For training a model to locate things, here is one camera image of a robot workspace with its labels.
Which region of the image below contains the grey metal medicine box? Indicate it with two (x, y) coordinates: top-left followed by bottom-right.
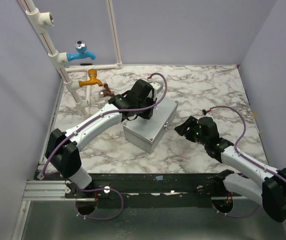
(123, 96), (178, 154)

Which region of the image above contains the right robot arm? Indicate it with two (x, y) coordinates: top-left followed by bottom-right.
(174, 116), (286, 223)

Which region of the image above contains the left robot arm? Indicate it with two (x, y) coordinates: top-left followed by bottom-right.
(45, 79), (163, 198)

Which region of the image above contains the brown faucet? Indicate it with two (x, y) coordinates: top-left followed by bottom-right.
(98, 83), (115, 98)

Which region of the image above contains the orange plastic faucet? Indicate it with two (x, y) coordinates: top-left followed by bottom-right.
(78, 68), (103, 87)

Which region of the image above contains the blue plastic faucet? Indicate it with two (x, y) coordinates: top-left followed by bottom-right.
(66, 40), (96, 62)

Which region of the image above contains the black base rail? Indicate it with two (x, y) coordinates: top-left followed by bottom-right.
(65, 173), (234, 213)

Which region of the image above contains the white pvc pipe frame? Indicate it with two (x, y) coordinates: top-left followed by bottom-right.
(19, 0), (123, 117)

